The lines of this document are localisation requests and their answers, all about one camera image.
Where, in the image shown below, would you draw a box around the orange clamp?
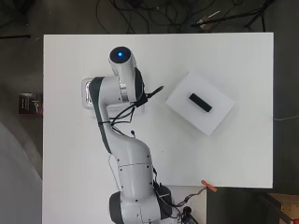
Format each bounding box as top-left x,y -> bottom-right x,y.
200,179 -> 219,193

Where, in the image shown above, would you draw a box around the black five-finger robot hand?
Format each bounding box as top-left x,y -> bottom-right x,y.
145,85 -> 165,99

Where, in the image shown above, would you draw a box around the thin white cable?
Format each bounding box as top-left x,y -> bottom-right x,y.
273,115 -> 299,122

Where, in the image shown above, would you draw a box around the black power box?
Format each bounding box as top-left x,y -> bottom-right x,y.
180,205 -> 201,224

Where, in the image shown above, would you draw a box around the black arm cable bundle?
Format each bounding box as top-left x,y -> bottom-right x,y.
97,67 -> 150,138

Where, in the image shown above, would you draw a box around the black floor cables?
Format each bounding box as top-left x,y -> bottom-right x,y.
95,0 -> 219,35

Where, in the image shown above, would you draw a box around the black block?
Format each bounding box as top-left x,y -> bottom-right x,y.
188,92 -> 214,114

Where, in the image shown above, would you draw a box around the wooden box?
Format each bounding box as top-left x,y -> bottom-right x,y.
266,192 -> 299,224

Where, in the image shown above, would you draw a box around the black base cable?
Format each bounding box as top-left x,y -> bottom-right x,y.
169,186 -> 208,209

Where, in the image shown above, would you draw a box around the plain white flat box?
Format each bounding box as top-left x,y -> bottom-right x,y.
164,70 -> 235,137

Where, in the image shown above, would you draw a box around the black pole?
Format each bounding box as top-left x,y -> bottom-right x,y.
0,34 -> 33,40

